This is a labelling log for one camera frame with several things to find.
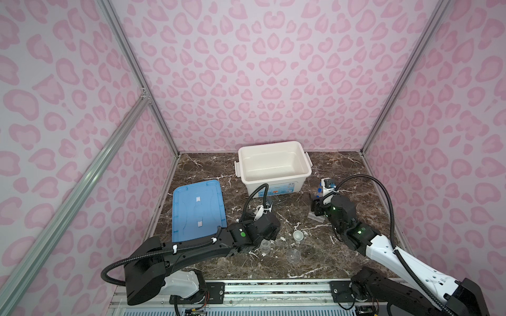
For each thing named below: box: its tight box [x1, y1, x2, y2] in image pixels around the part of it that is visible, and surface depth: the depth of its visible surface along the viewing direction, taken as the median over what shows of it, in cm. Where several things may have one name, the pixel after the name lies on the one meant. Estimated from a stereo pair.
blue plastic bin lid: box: [171, 179, 228, 243], surface depth 100 cm
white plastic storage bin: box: [234, 140, 313, 199], surface depth 102 cm
